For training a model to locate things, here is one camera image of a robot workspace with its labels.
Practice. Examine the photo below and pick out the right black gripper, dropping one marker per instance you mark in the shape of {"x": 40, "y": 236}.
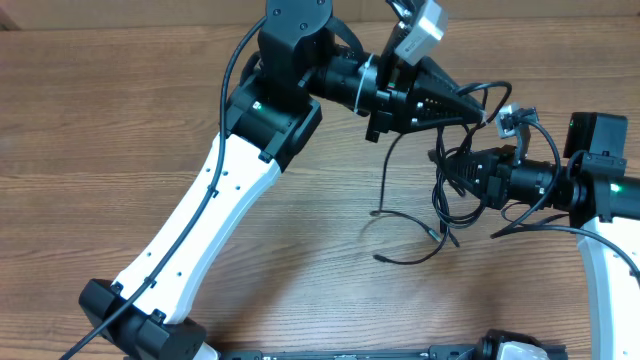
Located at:
{"x": 493, "y": 168}

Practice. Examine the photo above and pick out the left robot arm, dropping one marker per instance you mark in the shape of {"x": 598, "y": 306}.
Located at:
{"x": 305, "y": 55}

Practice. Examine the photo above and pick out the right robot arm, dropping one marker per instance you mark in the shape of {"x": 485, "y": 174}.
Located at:
{"x": 586, "y": 180}

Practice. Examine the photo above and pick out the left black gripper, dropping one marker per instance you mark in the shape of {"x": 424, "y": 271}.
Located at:
{"x": 400, "y": 98}

